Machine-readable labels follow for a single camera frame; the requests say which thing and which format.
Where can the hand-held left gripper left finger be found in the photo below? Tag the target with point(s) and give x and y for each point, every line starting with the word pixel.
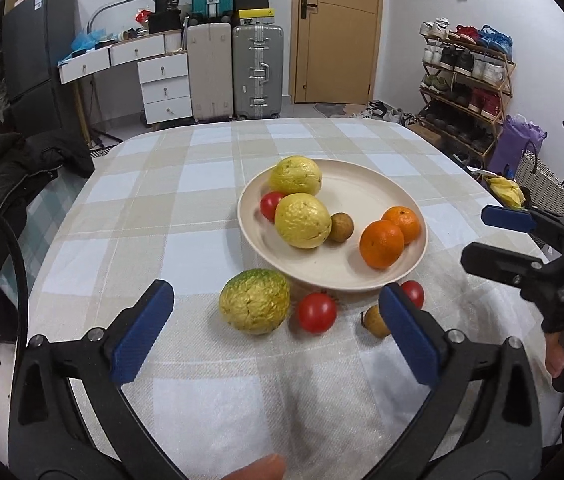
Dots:
pixel 144 330

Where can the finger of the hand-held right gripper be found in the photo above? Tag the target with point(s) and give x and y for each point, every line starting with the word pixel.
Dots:
pixel 509 219
pixel 496 262

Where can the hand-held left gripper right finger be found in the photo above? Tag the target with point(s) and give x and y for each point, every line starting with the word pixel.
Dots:
pixel 409 335

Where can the orange mandarin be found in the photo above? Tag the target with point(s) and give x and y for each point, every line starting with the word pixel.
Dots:
pixel 404 220
pixel 381 245

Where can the brown kiwi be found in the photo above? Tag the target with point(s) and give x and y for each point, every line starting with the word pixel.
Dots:
pixel 340 226
pixel 374 321

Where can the round cream plate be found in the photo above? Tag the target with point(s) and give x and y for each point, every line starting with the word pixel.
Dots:
pixel 351 195

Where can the red tomato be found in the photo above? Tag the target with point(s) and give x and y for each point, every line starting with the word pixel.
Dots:
pixel 269 204
pixel 414 292
pixel 317 312

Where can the person's left hand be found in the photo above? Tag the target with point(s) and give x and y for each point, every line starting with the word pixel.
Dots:
pixel 257 470

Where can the yellow bag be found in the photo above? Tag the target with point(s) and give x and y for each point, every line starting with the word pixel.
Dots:
pixel 504 191

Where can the purple bag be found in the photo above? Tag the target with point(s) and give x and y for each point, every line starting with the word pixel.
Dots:
pixel 516 142

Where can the green-topped yellow guava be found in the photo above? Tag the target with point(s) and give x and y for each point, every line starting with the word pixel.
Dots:
pixel 254 301

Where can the low cardboard box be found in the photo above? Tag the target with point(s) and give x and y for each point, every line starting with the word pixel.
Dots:
pixel 424 135

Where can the wooden shoe rack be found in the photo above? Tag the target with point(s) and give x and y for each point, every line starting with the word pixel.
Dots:
pixel 506 90

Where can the teal checked cloth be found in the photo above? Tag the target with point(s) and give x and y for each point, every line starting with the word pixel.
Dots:
pixel 44 225

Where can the shoe rack with shoes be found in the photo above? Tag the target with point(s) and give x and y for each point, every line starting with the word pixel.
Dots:
pixel 466 65

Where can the shoes on floor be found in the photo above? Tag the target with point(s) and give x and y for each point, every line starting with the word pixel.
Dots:
pixel 381 110

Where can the black tripod legs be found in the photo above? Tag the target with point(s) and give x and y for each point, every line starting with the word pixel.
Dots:
pixel 104 139

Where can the black puffer jacket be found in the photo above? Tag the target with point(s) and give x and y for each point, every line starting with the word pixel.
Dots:
pixel 7 180

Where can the grey floor mat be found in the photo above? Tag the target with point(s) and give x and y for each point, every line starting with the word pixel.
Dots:
pixel 329 109

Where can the white drawer cabinet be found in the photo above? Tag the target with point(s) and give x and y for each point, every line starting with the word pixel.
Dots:
pixel 164 92

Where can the wooden door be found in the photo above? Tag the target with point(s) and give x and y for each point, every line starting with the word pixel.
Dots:
pixel 337 35

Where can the beige suitcase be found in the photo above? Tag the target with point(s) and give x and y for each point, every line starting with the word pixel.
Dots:
pixel 208 72

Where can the white desk with drawers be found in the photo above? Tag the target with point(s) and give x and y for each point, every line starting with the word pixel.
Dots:
pixel 92 62

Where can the silver suitcase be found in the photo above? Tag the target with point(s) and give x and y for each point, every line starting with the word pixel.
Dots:
pixel 258 72

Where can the blue plastic bag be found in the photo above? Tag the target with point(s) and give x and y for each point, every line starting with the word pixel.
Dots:
pixel 87 41

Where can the black refrigerator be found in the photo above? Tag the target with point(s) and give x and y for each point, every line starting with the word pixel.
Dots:
pixel 39 50

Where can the black bag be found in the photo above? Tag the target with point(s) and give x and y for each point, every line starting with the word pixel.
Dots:
pixel 164 22

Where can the red wrapped item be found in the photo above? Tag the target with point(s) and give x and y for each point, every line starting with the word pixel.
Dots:
pixel 144 16

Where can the yellow and black shoe box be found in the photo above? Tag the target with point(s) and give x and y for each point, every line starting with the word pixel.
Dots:
pixel 257 16

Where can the curved metal tube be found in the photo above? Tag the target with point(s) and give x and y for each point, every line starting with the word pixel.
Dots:
pixel 112 1

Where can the plain black shoe box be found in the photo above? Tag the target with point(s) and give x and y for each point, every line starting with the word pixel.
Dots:
pixel 251 2

